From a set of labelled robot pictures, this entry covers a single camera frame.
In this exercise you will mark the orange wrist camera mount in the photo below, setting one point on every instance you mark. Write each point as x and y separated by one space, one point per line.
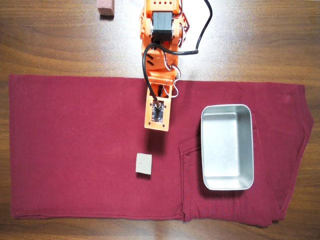
148 117

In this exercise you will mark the folded fabric trousers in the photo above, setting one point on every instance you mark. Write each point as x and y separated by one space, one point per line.
75 150

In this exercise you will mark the pink sponge block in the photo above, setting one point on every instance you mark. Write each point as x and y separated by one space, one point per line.
106 10

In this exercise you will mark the small sponge cube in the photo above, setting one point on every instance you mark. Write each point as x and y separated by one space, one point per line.
143 163

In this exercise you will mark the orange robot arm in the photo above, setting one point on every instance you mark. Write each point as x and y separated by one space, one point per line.
158 57

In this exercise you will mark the rectangular metal tray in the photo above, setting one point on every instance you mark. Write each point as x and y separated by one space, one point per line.
225 145

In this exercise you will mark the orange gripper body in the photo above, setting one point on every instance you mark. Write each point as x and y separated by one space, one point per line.
167 74

